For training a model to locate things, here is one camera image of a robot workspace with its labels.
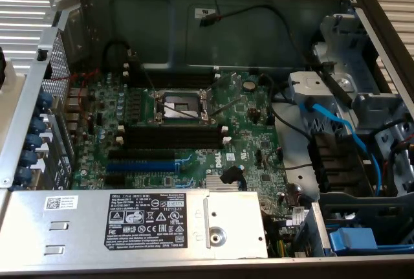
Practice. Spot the CPU socket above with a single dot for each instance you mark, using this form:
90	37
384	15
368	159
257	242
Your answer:
181	107

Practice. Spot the RAM slot white clips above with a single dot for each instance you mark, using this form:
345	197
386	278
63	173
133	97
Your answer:
174	132
178	80
174	144
178	70

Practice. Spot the black finned shroud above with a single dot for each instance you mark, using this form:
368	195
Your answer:
336	159

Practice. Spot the silver power supply unit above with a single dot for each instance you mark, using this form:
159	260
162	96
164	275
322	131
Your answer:
81	227

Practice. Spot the round coin cell battery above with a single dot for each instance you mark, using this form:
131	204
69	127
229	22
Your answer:
249	85

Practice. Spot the dark drive cage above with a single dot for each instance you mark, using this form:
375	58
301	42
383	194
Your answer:
355	201

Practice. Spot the silver finned heatsink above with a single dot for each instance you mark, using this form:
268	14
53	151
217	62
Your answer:
223	183

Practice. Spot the blue card retention clip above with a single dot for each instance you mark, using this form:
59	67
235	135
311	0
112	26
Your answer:
33	141
23	175
44	101
28	159
38	125

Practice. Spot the blue plastic latch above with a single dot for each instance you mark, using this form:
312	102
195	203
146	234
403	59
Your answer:
352	240

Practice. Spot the metal socket cover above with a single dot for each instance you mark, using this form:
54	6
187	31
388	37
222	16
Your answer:
238	81

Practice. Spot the grey metal disk bay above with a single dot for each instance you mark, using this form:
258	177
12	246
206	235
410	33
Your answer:
343	52

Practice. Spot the metal locking lever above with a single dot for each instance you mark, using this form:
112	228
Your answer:
149	78
226	106

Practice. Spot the silver drive bracket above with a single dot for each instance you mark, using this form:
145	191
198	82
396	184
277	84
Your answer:
310	84

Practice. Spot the long black expansion slot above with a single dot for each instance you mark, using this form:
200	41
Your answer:
142	155

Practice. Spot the black SATA plug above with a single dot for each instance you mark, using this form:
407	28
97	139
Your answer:
231	175

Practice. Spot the black plastic bar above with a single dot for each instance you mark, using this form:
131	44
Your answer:
338	88

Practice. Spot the blue expansion slot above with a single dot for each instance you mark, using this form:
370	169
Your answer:
142	166

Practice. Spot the green Dell motherboard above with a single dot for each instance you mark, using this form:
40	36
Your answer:
246	136

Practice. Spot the short black expansion slot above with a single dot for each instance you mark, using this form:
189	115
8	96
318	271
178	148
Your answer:
114	180

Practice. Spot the open grey PC case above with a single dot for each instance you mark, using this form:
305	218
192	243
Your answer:
226	39

